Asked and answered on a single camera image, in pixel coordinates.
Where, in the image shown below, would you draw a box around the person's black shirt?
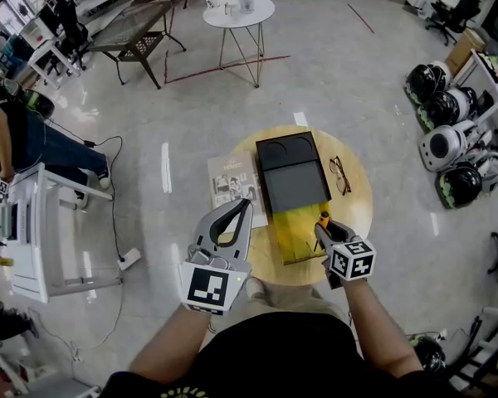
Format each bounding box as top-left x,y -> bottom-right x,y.
99,312 -> 457,398

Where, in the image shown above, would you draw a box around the white power strip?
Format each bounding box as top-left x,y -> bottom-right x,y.
117,247 -> 143,271

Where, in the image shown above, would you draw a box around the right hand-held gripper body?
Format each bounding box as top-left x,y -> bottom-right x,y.
323,237 -> 377,290

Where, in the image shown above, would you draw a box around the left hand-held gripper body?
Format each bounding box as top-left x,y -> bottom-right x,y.
180,245 -> 253,317

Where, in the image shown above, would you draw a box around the pile of black white helmets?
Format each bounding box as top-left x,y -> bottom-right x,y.
404,60 -> 498,211

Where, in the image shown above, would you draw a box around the white metal desk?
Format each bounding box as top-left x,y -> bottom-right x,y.
2,163 -> 124,304

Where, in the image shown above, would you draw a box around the white metal rack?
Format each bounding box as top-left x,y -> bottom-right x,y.
452,307 -> 498,389

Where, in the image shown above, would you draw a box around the round wooden table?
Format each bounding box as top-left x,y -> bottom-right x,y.
227,125 -> 374,286

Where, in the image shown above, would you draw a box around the person's beige trousers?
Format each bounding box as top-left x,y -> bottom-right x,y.
248,282 -> 345,323

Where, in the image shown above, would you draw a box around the illustrated grey book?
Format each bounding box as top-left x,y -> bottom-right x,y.
207,151 -> 270,234

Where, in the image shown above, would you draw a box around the person's left white shoe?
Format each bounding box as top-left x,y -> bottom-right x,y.
245,276 -> 266,298

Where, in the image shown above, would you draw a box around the white round side table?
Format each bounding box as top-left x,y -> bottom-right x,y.
202,0 -> 276,89

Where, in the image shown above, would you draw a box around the black green-trimmed helmet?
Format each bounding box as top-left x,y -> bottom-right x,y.
408,333 -> 447,375

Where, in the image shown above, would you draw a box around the dark glass coffee table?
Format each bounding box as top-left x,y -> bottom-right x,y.
86,0 -> 188,90

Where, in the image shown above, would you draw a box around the person's right forearm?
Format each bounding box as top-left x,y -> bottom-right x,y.
340,278 -> 424,379

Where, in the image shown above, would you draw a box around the cardboard box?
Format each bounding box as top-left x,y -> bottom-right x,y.
444,27 -> 486,78

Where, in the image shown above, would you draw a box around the black power cable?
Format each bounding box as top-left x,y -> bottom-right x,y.
45,118 -> 128,260

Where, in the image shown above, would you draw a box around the person's left forearm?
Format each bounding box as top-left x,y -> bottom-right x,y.
128,303 -> 217,385

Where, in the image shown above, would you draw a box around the black box with yellow drawer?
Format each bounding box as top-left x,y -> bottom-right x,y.
255,130 -> 333,266

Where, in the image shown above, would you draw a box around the white stove with black grate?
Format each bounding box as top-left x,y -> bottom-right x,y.
0,201 -> 34,244

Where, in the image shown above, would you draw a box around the orange handled screwdriver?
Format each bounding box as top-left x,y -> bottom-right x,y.
313,211 -> 332,253

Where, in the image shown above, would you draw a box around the black framed eyeglasses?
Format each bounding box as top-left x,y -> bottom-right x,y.
329,156 -> 353,197

